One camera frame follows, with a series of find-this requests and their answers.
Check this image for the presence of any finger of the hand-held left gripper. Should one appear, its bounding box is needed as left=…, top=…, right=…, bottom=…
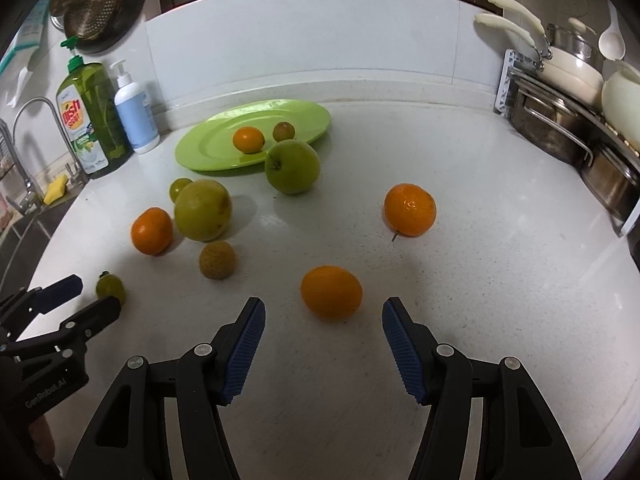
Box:
left=10, top=296, right=122, bottom=362
left=0, top=274, right=84, bottom=346

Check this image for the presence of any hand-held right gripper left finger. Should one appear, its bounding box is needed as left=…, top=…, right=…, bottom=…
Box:
left=65, top=297, right=267, bottom=480

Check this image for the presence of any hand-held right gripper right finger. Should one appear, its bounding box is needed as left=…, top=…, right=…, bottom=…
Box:
left=381, top=296, right=583, bottom=480

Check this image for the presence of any yellow-green apple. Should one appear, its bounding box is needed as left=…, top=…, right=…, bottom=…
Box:
left=173, top=178, right=233, bottom=242

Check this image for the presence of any green apple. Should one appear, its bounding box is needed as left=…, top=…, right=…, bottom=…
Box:
left=264, top=139, right=321, bottom=195

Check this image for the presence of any green plate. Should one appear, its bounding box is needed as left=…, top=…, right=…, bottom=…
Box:
left=174, top=99, right=332, bottom=172

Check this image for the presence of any person's left hand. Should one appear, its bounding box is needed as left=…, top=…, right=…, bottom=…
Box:
left=27, top=412, right=57, bottom=468

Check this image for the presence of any steel sink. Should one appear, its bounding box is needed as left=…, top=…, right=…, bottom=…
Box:
left=0, top=200, right=68, bottom=281

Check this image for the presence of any yellow sponge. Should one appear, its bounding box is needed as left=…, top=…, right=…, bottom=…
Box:
left=43, top=175, right=69, bottom=206

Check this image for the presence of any metal faucet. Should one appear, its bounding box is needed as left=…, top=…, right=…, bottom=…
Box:
left=11, top=97, right=91, bottom=211

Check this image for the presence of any metal dish rack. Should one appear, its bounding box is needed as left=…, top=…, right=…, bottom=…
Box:
left=0, top=120, right=31, bottom=211

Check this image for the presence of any green dish soap bottle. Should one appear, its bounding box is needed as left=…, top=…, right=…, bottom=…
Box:
left=55, top=37, right=133, bottom=179

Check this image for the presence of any white blue pump bottle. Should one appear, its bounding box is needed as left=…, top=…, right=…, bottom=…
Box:
left=109, top=59, right=161, bottom=155

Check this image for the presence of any small orange mandarin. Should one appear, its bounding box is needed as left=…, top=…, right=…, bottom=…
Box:
left=232, top=126, right=265, bottom=155

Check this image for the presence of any white teal packet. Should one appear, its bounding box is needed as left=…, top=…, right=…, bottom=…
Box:
left=0, top=5, right=51, bottom=76

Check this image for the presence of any steel tray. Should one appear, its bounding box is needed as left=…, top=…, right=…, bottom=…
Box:
left=507, top=72, right=608, bottom=166

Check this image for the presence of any metal colander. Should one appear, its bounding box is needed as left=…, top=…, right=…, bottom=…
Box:
left=62, top=0, right=126, bottom=43

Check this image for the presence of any black round pan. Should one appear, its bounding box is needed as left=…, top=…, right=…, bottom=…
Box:
left=50, top=0, right=151, bottom=56

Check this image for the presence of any white pot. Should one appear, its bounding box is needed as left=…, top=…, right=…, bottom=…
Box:
left=601, top=62, right=640, bottom=133

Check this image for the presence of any white ladle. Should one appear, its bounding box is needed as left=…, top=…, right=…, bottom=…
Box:
left=598, top=0, right=627, bottom=61

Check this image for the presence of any white rack bracket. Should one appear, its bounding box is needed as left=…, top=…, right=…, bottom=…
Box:
left=494, top=49, right=531, bottom=118

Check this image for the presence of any white pan cream handle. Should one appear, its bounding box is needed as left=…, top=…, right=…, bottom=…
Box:
left=474, top=12, right=606, bottom=108

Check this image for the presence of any steel pot cream handle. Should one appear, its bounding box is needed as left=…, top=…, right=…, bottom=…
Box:
left=486, top=0, right=601, bottom=61

